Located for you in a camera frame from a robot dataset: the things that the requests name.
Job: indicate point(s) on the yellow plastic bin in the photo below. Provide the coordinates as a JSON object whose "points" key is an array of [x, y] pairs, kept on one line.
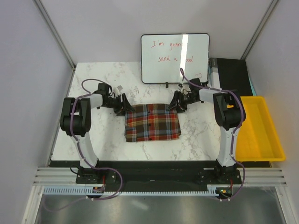
{"points": [[258, 139]]}

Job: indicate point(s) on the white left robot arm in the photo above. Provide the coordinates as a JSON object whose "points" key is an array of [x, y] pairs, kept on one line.
{"points": [[76, 118]]}

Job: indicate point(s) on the small whiteboard with stand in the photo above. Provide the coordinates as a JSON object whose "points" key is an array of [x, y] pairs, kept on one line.
{"points": [[162, 57]]}

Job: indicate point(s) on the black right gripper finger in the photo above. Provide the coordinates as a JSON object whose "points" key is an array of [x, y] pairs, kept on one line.
{"points": [[181, 109], [174, 104]]}

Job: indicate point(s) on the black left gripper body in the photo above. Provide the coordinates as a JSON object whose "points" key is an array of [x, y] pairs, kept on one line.
{"points": [[115, 104]]}

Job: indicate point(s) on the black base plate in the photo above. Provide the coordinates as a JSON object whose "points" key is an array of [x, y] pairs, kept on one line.
{"points": [[159, 175]]}

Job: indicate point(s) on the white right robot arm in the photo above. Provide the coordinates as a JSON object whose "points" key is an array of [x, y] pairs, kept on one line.
{"points": [[229, 114]]}

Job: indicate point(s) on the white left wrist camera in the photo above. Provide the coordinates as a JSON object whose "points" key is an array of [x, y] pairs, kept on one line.
{"points": [[117, 90]]}

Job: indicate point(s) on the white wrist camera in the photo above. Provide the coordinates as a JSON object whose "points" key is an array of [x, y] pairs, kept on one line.
{"points": [[117, 90], [183, 89]]}

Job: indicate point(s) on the aluminium extrusion rail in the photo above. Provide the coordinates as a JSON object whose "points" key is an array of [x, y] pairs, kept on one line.
{"points": [[254, 177]]}

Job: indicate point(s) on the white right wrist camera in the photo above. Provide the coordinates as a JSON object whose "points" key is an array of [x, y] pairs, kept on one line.
{"points": [[183, 89]]}

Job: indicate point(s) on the black flat box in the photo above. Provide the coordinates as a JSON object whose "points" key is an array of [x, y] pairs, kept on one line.
{"points": [[229, 74]]}

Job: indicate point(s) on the plaid long sleeve shirt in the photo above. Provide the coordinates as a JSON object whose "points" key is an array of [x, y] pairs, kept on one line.
{"points": [[151, 122]]}

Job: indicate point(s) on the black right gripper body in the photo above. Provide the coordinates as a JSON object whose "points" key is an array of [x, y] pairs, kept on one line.
{"points": [[186, 100]]}

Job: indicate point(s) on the white slotted cable duct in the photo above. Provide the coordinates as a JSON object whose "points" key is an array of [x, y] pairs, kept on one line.
{"points": [[100, 191]]}

